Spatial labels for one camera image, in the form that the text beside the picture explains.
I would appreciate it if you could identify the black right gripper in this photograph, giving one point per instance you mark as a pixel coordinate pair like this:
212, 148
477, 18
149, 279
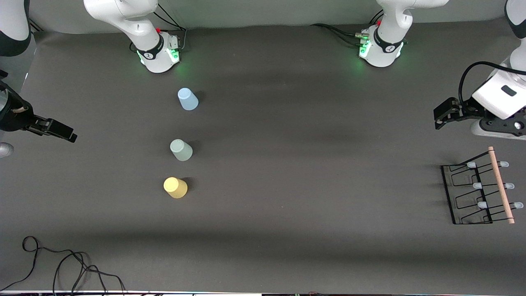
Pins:
16, 117

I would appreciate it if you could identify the pale green plastic cup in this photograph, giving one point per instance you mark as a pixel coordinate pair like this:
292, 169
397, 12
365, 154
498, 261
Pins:
181, 150

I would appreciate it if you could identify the yellow plastic cup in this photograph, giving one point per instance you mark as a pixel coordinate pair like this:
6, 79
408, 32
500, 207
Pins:
175, 188

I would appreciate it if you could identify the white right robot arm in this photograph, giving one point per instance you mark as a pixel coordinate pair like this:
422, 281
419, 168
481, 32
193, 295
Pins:
135, 24

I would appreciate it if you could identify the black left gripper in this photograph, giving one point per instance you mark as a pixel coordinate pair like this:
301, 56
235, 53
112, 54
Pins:
467, 110

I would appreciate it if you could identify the light blue plastic cup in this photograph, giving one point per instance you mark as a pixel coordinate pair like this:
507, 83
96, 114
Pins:
188, 100

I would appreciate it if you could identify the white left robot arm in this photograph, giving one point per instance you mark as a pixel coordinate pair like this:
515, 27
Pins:
390, 24

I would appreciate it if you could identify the dark metal frame rail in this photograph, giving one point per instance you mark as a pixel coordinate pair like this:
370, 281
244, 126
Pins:
36, 26

